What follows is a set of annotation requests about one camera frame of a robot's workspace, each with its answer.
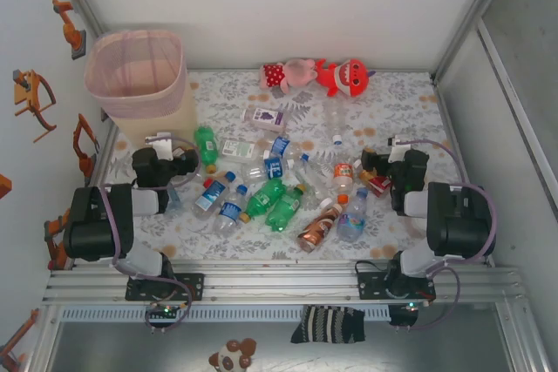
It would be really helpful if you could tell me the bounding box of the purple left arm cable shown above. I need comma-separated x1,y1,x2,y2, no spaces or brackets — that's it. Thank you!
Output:
99,135,202,335

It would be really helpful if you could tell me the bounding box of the red label plastic bottle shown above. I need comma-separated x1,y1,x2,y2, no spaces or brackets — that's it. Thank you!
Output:
352,159,391,198

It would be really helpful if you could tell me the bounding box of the black white striped sock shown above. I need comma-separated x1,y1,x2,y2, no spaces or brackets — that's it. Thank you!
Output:
289,304,367,346

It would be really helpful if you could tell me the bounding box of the light blue label water bottle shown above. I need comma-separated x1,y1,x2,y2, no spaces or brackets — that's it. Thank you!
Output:
193,170,237,221

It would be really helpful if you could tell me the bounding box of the orange claw wall model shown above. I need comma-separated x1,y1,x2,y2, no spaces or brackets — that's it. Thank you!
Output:
11,69,58,144

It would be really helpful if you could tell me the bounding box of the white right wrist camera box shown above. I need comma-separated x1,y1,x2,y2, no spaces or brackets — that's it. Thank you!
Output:
387,134,413,162

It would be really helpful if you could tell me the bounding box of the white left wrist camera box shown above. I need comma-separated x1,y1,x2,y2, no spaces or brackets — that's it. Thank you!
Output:
145,131,175,159

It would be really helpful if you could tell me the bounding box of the purple label plastic bottle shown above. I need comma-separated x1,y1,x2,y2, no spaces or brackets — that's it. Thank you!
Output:
241,105,289,132

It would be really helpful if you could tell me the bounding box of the red shark plush toy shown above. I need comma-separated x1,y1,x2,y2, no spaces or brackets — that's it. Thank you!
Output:
314,57,377,98

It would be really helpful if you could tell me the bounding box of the brown white dog plush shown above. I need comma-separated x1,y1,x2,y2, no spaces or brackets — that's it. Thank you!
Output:
208,336,258,372

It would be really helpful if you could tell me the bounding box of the pink pig plush toy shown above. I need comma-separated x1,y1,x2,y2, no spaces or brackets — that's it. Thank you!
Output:
260,57,318,95

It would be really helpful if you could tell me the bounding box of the floral patterned tablecloth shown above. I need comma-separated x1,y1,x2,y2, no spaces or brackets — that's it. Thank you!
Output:
85,69,492,262

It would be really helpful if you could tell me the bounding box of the orange label plastic bottle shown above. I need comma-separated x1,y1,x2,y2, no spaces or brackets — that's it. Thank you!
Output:
333,161,355,195

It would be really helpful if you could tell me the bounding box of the blue label bottle white cap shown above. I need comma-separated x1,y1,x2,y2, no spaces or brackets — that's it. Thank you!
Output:
238,156,296,182

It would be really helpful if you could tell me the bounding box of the white green label square bottle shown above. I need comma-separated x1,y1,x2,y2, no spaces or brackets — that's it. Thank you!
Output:
216,137,271,160

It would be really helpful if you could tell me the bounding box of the clear bottle white cap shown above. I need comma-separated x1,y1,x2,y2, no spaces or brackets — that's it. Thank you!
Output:
294,166,333,212

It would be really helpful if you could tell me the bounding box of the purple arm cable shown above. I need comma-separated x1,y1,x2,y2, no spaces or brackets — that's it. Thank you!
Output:
99,135,202,335
390,137,499,334

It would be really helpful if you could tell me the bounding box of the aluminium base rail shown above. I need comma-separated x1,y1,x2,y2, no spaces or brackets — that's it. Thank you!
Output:
41,258,524,303

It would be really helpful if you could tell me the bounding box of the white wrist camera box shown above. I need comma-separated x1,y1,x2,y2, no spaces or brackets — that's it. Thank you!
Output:
387,134,413,162
145,131,175,159

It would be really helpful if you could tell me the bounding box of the dark blue label water bottle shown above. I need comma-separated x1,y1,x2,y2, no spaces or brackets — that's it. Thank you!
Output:
212,184,249,236

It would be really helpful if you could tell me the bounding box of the clear unlabelled plastic bottle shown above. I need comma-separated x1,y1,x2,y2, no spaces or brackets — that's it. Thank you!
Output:
324,104,346,146

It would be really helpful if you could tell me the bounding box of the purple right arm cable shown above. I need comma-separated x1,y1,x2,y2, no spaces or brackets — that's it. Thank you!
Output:
390,137,499,334

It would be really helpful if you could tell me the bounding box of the green plastic bottle yellow cap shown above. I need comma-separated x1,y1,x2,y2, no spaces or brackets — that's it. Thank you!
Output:
264,184,308,233
240,178,288,223
193,125,219,174

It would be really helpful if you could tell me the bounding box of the black controller board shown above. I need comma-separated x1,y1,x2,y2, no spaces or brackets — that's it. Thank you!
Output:
388,301,422,328
150,301,182,319

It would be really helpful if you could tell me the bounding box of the orange robot arm model grey base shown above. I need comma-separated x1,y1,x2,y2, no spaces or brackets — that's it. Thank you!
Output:
51,0,87,61

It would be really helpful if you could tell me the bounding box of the beige bin with pink liner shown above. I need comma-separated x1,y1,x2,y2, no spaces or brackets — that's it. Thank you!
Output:
84,30,198,149

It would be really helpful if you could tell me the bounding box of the colourful label water bottle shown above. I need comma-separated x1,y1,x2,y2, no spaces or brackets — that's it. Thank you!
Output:
335,186,371,243

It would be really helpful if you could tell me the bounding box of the white slotted cable duct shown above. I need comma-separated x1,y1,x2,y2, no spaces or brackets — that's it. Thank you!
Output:
58,304,391,323

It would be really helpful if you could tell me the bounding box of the brown coffee drink bottle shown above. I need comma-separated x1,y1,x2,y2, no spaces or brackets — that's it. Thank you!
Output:
296,194,350,254

